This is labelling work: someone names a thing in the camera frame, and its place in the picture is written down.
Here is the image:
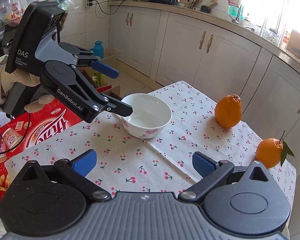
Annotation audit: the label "plastic bag with snacks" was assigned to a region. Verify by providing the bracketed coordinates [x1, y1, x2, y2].
[0, 0, 28, 27]

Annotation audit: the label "orange with green leaf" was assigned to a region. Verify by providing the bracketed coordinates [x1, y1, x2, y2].
[254, 131, 295, 169]

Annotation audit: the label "red snack box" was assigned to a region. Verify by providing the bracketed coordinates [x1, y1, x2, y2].
[0, 84, 113, 204]

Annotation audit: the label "white gloved left hand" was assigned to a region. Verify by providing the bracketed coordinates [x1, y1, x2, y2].
[0, 66, 55, 113]

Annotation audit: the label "cherry print tablecloth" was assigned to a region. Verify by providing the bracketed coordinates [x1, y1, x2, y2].
[5, 81, 261, 194]

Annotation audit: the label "wooden cutting board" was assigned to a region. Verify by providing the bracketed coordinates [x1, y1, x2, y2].
[287, 29, 300, 60]

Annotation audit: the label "cardboard box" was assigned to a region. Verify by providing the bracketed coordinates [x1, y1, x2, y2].
[78, 51, 122, 100]

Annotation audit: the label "white kitchen cabinets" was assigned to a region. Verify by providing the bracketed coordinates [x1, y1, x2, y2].
[109, 1, 300, 239]

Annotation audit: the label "bumpy orange without leaf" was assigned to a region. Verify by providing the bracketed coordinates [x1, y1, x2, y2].
[215, 94, 242, 128]

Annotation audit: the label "white floral bowl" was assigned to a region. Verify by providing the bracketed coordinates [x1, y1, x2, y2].
[121, 93, 172, 139]

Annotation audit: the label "blue thermos jug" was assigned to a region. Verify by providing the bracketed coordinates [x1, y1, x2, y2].
[92, 41, 104, 59]

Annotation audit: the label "kitchen faucet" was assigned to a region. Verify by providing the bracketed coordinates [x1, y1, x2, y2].
[227, 0, 242, 24]

